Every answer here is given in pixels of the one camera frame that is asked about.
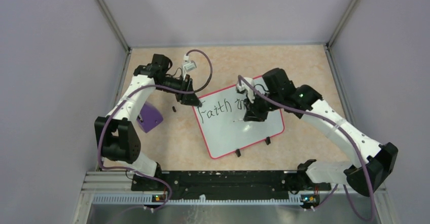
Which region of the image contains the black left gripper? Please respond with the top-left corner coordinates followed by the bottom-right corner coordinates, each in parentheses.
top-left (157, 73), bottom-right (202, 107)

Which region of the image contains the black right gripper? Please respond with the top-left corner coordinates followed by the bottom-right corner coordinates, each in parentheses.
top-left (243, 89), bottom-right (282, 122)

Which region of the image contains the red framed whiteboard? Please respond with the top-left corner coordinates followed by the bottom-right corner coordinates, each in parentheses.
top-left (193, 85), bottom-right (285, 159)

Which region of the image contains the purple wedge eraser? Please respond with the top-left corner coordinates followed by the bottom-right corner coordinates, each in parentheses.
top-left (136, 102), bottom-right (163, 133)

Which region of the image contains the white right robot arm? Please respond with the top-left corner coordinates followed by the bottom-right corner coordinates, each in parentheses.
top-left (236, 68), bottom-right (399, 197)

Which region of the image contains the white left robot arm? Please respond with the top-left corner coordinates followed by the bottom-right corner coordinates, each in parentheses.
top-left (94, 52), bottom-right (202, 190)

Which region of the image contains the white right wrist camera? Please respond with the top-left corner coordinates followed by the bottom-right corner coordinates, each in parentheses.
top-left (236, 77), bottom-right (255, 103)

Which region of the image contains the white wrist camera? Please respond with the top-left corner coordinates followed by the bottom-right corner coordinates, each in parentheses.
top-left (182, 54), bottom-right (197, 78)
top-left (236, 77), bottom-right (255, 103)

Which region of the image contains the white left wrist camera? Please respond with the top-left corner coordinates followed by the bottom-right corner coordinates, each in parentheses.
top-left (182, 54), bottom-right (197, 78)

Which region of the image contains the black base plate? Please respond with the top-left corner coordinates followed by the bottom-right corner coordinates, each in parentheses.
top-left (131, 170), bottom-right (332, 201)

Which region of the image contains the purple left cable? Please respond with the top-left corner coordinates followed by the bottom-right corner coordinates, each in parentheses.
top-left (96, 49), bottom-right (213, 213)

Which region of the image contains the white cable duct rail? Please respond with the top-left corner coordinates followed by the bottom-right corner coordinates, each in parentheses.
top-left (92, 194), bottom-right (303, 205)

